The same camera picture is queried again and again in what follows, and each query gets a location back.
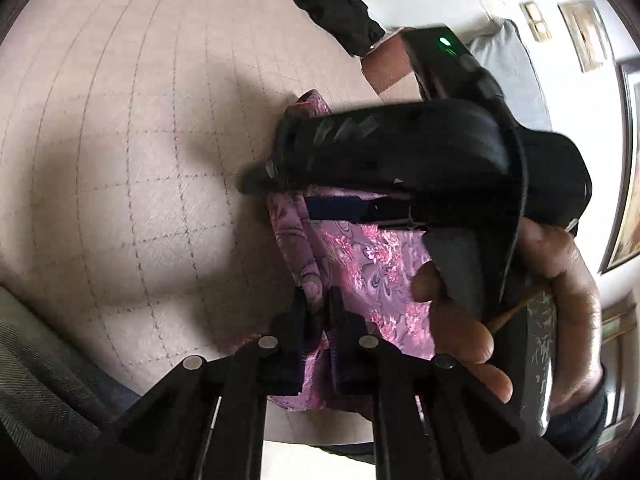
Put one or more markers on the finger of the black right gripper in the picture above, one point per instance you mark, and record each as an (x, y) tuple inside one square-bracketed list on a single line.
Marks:
[(397, 149), (384, 212)]

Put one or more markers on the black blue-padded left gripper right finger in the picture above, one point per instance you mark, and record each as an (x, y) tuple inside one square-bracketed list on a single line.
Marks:
[(433, 419)]

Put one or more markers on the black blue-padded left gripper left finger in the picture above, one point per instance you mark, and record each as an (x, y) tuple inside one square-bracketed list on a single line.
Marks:
[(205, 419)]

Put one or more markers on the purple pink floral cloth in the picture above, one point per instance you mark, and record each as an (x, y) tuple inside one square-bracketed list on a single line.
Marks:
[(372, 267)]

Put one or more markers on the black sleeve right forearm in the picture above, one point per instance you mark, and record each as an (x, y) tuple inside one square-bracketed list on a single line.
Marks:
[(575, 433)]

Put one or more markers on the black clothes pile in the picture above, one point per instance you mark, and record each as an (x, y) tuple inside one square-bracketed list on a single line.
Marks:
[(348, 21)]

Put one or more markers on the person's right hand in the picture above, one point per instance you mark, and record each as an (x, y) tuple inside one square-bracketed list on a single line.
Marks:
[(550, 253)]

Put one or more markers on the pink brown bolster cushion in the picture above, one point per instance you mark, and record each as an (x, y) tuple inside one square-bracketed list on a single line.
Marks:
[(386, 64)]

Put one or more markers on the striped floral cushion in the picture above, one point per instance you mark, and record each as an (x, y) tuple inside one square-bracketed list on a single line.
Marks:
[(538, 368)]

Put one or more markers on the grey pillow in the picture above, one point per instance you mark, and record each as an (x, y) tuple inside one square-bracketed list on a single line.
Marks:
[(504, 56)]

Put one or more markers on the dark wooden framed painting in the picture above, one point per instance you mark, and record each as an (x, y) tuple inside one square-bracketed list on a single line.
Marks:
[(624, 240)]

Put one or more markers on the beige wall switch plate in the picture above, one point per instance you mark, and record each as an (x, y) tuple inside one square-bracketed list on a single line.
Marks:
[(537, 25)]

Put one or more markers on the framed picture on wall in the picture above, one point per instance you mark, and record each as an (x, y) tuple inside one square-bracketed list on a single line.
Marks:
[(587, 31)]

